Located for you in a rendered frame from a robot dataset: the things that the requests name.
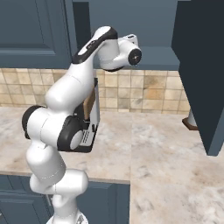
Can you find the blue-grey open wall cabinet door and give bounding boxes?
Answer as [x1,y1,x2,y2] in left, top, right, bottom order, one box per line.
[171,0,224,158]

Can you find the blue-grey base cabinet door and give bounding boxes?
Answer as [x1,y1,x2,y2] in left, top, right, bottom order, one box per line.
[74,179,131,224]
[0,173,55,224]

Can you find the black and white coffee machine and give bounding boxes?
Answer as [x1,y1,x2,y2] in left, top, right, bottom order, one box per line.
[76,77,102,154]

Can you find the white object with brown base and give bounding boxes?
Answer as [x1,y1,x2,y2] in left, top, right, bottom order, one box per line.
[181,108,200,131]

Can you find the blue-grey wall cabinet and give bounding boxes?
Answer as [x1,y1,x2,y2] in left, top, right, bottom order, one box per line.
[64,0,181,72]

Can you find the blue-grey closed wall cabinet door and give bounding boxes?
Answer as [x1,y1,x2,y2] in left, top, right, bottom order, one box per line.
[0,0,73,70]

